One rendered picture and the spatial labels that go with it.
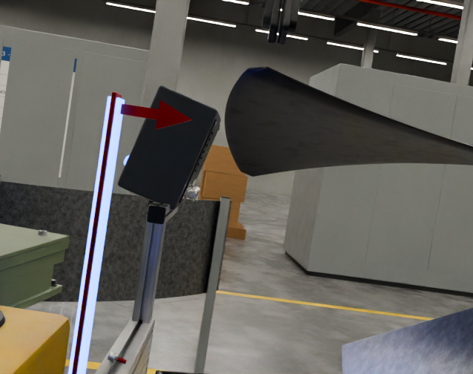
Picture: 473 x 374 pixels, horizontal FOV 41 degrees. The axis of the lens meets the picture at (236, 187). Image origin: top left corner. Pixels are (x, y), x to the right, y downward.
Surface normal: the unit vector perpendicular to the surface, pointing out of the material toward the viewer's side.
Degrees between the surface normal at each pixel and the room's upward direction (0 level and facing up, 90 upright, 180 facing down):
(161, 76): 90
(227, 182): 90
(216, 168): 90
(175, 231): 90
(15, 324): 0
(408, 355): 55
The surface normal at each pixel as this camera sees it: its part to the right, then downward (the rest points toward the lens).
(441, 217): 0.11, 0.07
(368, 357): -0.58, -0.64
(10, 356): 0.15, -0.99
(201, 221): 0.79, 0.15
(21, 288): 0.98, 0.16
